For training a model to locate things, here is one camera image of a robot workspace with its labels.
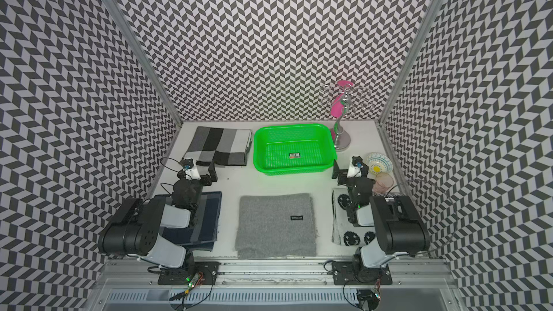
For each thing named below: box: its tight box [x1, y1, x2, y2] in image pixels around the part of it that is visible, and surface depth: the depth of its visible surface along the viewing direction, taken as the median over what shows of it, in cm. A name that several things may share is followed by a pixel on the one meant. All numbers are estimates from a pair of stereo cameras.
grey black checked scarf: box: [182, 126, 253, 168], surface depth 108 cm
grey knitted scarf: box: [234, 192, 318, 260], surface depth 82 cm
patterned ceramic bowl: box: [367, 152, 394, 176], surface depth 101 cm
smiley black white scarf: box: [331, 187, 376, 247], surface depth 80 cm
